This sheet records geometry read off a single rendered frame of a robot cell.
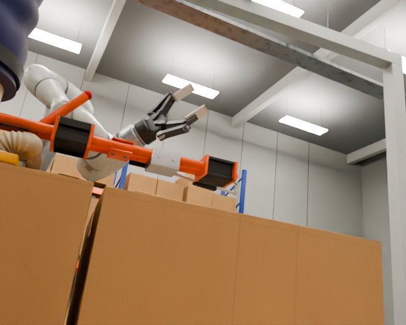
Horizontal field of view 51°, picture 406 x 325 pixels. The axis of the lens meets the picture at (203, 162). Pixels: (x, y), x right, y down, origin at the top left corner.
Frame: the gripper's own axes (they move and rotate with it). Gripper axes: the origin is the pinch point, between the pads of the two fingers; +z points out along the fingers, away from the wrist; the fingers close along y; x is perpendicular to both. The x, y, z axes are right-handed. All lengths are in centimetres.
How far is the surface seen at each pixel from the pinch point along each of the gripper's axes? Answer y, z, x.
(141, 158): 26.6, -18.4, 12.3
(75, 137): 27.5, -25.9, 27.4
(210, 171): 33.0, -6.2, 2.9
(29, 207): 51, -32, 35
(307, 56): -399, 163, -315
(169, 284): 63, -21, 13
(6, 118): 22, -35, 37
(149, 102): -823, -114, -493
